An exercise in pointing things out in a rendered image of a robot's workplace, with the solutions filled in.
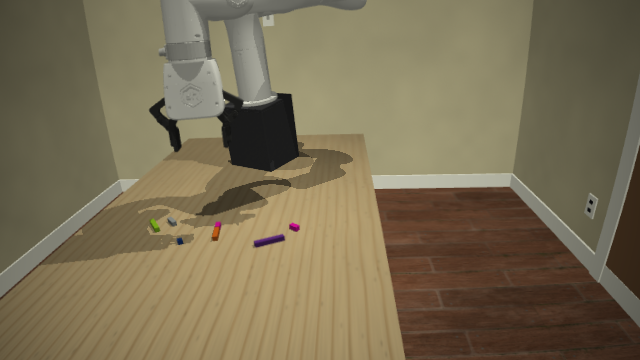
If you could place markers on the purple rod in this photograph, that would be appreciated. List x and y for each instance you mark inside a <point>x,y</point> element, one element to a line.
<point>269,240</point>

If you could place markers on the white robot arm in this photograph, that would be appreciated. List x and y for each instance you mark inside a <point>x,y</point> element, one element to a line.
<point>187,21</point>

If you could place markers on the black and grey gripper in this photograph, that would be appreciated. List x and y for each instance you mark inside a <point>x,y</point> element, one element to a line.
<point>193,90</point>

